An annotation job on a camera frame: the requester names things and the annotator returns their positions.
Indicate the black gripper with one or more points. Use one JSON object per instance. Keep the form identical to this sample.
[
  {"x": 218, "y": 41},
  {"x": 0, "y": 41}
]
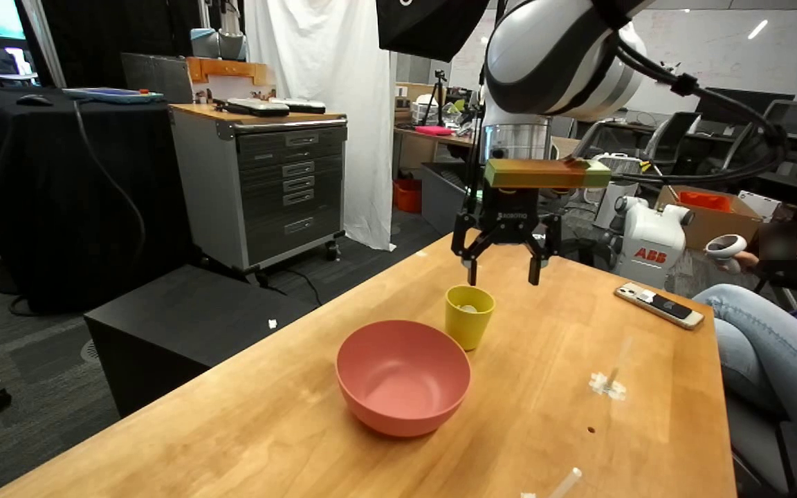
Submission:
[{"x": 509, "y": 214}]

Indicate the yellow plastic cup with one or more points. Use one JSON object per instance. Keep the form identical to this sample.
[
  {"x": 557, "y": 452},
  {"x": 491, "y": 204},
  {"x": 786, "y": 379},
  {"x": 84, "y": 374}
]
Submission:
[{"x": 469, "y": 322}]

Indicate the pink plastic bowl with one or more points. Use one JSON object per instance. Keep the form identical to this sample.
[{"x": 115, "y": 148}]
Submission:
[{"x": 402, "y": 387}]

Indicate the white VR controller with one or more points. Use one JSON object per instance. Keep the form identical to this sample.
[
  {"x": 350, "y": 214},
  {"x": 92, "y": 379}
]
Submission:
[{"x": 722, "y": 243}]

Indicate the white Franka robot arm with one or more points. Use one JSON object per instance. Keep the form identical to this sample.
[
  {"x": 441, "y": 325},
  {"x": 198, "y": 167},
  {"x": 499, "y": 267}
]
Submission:
[{"x": 545, "y": 56}]

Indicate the red bucket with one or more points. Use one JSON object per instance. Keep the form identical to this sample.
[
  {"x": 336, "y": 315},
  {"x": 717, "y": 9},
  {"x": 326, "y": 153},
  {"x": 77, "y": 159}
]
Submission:
[{"x": 407, "y": 195}]

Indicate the white ABB robot part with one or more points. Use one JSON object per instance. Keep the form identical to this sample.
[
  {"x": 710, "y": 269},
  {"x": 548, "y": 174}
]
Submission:
[{"x": 647, "y": 243}]

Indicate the pink red tray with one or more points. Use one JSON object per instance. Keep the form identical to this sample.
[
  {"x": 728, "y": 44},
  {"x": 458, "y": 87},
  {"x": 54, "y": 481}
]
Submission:
[{"x": 433, "y": 131}]

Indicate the black white remote control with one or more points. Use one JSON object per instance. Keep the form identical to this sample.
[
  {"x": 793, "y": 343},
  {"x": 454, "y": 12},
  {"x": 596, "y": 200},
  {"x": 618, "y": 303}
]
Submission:
[{"x": 660, "y": 304}]

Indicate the small black tripod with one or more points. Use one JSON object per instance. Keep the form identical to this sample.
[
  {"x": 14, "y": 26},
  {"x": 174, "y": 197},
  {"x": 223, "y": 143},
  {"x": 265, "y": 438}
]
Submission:
[{"x": 434, "y": 98}]

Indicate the brown cardboard box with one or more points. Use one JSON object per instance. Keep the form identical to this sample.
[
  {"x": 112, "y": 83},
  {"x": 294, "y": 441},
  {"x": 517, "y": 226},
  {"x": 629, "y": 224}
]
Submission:
[{"x": 721, "y": 222}]

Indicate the white curtain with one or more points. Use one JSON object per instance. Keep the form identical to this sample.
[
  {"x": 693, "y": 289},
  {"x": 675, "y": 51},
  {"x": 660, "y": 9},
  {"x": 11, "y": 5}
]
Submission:
[{"x": 324, "y": 99}]

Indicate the grey drawer cabinet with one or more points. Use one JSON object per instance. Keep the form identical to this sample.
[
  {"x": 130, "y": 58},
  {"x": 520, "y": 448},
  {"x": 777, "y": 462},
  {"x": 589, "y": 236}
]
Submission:
[{"x": 270, "y": 188}]

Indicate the black softbox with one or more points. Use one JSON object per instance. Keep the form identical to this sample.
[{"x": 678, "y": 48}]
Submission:
[{"x": 429, "y": 29}]

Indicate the flat black device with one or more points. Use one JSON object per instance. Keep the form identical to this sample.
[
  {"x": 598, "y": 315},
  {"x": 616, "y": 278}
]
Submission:
[{"x": 304, "y": 103}]

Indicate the leg in blue jeans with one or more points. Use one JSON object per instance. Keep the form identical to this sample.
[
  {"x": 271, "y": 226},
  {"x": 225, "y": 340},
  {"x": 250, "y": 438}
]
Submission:
[{"x": 775, "y": 361}]

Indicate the black keyboard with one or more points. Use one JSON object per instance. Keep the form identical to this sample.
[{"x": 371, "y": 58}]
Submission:
[{"x": 250, "y": 106}]

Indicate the dark grey seat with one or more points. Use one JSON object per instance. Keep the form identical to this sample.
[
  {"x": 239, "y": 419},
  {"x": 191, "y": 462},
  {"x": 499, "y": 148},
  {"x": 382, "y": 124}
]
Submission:
[{"x": 768, "y": 452}]

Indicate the low black platform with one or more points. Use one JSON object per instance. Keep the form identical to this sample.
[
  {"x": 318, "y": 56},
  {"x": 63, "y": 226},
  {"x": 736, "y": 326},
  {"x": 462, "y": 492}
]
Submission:
[{"x": 187, "y": 322}]

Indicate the orange wooden box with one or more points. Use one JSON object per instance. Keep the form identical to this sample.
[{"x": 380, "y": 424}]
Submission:
[{"x": 228, "y": 77}]

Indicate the teal container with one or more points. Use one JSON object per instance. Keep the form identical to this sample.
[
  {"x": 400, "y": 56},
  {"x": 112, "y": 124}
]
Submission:
[{"x": 202, "y": 41}]

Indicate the flat blue item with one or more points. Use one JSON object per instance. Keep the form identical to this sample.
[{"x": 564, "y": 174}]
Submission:
[{"x": 112, "y": 95}]

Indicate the black backdrop cloth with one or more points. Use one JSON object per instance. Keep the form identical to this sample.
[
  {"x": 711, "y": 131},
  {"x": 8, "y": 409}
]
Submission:
[{"x": 112, "y": 41}]

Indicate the black computer mouse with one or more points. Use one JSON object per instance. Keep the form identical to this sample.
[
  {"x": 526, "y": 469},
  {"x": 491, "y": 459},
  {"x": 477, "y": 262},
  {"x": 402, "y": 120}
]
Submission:
[{"x": 32, "y": 98}]

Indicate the wrist camera on wooden mount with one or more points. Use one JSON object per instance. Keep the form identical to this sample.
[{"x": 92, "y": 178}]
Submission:
[{"x": 537, "y": 172}]

